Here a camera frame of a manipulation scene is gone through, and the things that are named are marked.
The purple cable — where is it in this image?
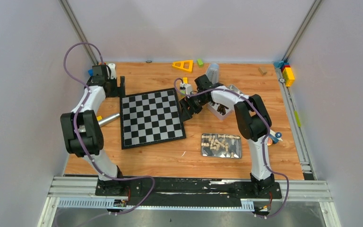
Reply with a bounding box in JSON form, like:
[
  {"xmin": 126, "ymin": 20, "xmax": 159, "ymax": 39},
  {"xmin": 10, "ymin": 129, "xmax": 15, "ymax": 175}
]
[
  {"xmin": 63, "ymin": 42, "xmax": 156, "ymax": 217},
  {"xmin": 173, "ymin": 78, "xmax": 291, "ymax": 219}
]

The aluminium frame rail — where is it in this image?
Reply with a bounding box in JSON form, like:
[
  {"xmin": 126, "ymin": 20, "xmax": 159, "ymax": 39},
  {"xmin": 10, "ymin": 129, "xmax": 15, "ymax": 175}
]
[{"xmin": 39, "ymin": 176, "xmax": 341, "ymax": 227}]

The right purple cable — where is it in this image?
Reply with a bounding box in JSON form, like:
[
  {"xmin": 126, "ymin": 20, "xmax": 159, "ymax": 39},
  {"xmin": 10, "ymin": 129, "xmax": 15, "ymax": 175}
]
[{"xmin": 173, "ymin": 78, "xmax": 291, "ymax": 219}]

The folding chess board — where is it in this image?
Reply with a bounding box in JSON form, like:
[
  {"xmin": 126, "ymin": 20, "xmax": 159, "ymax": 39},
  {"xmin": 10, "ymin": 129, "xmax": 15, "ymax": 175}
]
[{"xmin": 120, "ymin": 88, "xmax": 186, "ymax": 149}]

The toy car red blue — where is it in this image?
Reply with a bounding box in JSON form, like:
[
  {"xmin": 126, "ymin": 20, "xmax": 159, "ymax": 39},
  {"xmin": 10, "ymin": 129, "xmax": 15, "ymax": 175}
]
[{"xmin": 267, "ymin": 130, "xmax": 283, "ymax": 146}]

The green cube back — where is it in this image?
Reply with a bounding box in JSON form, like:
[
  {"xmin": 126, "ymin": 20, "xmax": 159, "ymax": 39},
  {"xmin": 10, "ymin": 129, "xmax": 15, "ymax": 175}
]
[{"xmin": 196, "ymin": 58, "xmax": 204, "ymax": 68}]

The brown wooden block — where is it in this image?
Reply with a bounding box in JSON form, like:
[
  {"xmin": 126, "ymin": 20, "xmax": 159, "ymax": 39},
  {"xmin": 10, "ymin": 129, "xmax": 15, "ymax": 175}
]
[{"xmin": 258, "ymin": 67, "xmax": 268, "ymax": 76}]

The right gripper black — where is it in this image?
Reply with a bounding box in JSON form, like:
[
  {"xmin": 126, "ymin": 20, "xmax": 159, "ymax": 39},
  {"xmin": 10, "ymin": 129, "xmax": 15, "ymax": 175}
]
[{"xmin": 180, "ymin": 93, "xmax": 210, "ymax": 122}]

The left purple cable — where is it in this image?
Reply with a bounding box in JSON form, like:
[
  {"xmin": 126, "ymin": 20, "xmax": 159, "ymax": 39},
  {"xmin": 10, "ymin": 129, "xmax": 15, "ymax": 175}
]
[{"xmin": 63, "ymin": 42, "xmax": 156, "ymax": 217}]

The silver metal cylinder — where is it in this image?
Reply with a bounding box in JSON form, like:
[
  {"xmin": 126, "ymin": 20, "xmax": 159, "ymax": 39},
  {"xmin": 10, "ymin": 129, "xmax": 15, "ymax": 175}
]
[{"xmin": 98, "ymin": 113, "xmax": 120, "ymax": 127}]

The tin lid with light pieces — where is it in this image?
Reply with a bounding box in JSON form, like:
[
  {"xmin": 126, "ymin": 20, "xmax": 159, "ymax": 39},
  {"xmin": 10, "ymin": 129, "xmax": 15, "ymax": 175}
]
[{"xmin": 201, "ymin": 133, "xmax": 242, "ymax": 159}]

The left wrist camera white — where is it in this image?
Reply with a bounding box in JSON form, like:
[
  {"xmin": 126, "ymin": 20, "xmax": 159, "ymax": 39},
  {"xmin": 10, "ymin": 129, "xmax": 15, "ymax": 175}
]
[{"xmin": 107, "ymin": 63, "xmax": 117, "ymax": 80}]

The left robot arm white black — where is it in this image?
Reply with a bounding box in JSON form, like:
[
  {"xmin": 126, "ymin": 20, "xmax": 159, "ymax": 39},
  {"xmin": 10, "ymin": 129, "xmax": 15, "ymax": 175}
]
[{"xmin": 60, "ymin": 63, "xmax": 126, "ymax": 195}]

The yellow triangle block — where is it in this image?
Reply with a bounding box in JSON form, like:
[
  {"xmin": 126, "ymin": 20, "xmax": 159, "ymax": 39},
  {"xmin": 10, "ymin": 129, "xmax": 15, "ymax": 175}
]
[{"xmin": 172, "ymin": 60, "xmax": 194, "ymax": 73}]

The tin box with dark pieces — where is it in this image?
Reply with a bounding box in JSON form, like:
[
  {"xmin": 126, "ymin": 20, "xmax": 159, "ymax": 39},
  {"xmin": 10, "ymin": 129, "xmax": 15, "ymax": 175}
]
[{"xmin": 207, "ymin": 86, "xmax": 249, "ymax": 121}]

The bubble-wrapped blue metronome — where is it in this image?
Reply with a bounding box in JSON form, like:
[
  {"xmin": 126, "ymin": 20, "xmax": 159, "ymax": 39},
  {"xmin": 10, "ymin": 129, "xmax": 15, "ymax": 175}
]
[{"xmin": 206, "ymin": 63, "xmax": 220, "ymax": 84}]

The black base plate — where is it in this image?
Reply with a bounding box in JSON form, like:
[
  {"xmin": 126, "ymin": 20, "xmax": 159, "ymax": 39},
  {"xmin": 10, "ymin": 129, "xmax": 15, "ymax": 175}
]
[{"xmin": 95, "ymin": 177, "xmax": 282, "ymax": 208}]

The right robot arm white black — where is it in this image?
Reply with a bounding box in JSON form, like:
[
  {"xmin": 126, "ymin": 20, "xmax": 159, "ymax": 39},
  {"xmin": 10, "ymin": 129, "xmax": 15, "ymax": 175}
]
[{"xmin": 179, "ymin": 75, "xmax": 275, "ymax": 198}]

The stacked coloured bricks right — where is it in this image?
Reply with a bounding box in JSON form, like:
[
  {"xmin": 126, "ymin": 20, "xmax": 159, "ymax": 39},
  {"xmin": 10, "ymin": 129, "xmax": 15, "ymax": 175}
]
[{"xmin": 273, "ymin": 61, "xmax": 295, "ymax": 87}]

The coloured blocks left corner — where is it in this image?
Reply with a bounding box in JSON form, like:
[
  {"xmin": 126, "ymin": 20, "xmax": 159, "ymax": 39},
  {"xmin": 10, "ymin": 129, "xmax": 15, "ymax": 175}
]
[{"xmin": 88, "ymin": 69, "xmax": 94, "ymax": 77}]

